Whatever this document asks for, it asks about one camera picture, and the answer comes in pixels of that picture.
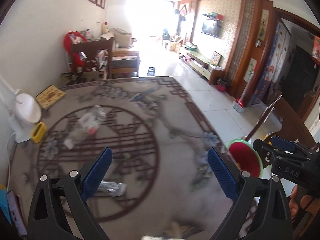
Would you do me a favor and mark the small red trash basket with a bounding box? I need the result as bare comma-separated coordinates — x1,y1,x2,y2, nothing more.
216,77,231,92

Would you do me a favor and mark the person right hand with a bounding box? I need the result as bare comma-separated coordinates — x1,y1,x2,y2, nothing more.
289,185,314,219

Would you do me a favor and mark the silver foil wrapper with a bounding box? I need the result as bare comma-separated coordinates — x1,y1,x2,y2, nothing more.
98,180,127,197

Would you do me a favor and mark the red bin green rim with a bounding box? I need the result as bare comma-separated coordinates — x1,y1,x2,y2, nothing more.
228,139,263,178

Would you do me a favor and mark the carved wooden chair near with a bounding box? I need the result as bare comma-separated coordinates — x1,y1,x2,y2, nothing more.
244,92,319,150

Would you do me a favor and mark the crushed clear plastic bottle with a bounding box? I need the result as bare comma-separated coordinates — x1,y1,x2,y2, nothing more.
63,105,106,150

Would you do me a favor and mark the patterned floral tablecloth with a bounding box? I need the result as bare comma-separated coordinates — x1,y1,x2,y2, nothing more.
10,77,232,239

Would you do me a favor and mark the yellow tape measure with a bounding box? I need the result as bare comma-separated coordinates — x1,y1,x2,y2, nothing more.
31,122,47,144

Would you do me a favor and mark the white mop bucket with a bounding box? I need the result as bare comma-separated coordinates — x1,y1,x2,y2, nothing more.
233,99,245,113

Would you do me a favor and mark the yellow patterned book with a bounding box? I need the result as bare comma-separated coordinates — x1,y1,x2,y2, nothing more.
35,85,66,110

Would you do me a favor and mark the white desk fan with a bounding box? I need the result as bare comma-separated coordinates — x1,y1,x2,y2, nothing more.
0,74,42,144

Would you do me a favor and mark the low TV cabinet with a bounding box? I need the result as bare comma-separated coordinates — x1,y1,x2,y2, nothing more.
179,48,225,85

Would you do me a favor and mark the red bag on chair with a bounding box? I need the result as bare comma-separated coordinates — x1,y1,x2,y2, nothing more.
63,31,87,72

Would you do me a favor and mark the small black stool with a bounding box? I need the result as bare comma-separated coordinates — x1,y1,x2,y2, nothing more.
147,67,155,76

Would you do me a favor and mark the wooden sofa with cushions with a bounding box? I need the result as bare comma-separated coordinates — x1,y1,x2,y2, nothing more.
99,24,140,79

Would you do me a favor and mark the wooden chair far end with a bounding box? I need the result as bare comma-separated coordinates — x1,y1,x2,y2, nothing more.
73,37,114,79

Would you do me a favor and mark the wall mounted television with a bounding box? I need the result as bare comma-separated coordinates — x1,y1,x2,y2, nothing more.
201,19,221,37

